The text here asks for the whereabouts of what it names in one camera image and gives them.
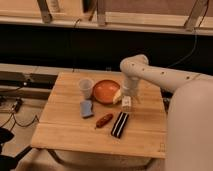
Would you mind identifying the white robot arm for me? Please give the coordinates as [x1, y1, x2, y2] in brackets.
[120, 54, 213, 171]

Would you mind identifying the wooden table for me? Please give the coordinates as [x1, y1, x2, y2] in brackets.
[31, 72, 166, 158]

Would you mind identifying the red sausage toy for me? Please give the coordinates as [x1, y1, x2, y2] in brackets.
[95, 114, 113, 128]

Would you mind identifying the blue sponge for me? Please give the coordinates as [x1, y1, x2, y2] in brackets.
[80, 100, 93, 118]

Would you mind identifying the clear plastic cup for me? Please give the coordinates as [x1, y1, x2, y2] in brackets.
[78, 78, 94, 99]

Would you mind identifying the black cable on left floor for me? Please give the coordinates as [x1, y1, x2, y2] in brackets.
[0, 109, 40, 129]

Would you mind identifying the orange ceramic bowl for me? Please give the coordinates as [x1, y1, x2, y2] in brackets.
[93, 80, 120, 104]

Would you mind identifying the black hanging cable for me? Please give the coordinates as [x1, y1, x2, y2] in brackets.
[70, 17, 83, 73]

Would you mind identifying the black power adapter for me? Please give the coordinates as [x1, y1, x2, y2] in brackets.
[12, 98, 23, 113]

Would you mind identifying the white bottle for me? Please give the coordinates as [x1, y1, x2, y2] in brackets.
[122, 96, 132, 112]

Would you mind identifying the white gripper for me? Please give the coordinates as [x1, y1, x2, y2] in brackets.
[113, 78, 141, 104]

